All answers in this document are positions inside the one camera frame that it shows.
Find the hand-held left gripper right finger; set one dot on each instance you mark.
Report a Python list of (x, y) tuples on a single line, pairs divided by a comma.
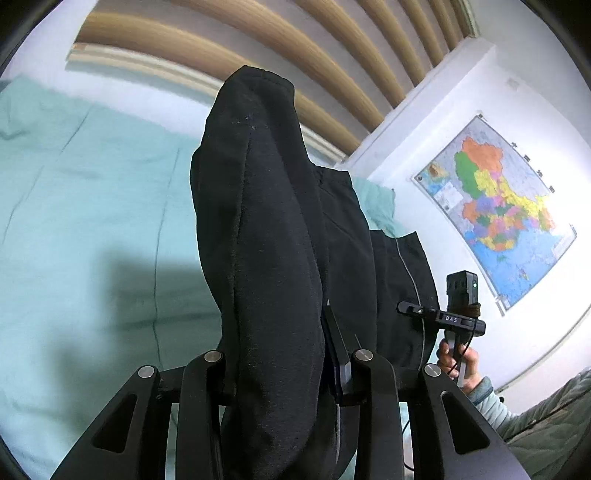
[(369, 397)]

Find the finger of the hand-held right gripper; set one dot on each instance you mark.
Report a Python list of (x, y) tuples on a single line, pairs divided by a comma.
[(413, 309)]

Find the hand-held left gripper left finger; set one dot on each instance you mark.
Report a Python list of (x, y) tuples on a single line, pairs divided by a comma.
[(198, 397)]

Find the black garment with white piping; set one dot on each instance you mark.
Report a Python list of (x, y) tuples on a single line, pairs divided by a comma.
[(258, 230)]

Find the person's right forearm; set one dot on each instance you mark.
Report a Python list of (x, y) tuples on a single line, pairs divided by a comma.
[(494, 408)]

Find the person's right hand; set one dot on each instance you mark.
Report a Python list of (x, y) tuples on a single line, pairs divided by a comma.
[(470, 369)]

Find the teal blanket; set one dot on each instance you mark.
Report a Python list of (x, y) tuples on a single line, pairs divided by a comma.
[(92, 207)]

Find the wooden slatted headboard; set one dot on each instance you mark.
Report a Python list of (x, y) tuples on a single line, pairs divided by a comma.
[(277, 46)]

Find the white bed sheet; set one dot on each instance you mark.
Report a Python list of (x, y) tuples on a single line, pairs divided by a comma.
[(138, 94)]

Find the colourful wall map poster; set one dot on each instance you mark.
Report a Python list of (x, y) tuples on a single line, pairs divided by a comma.
[(498, 207)]

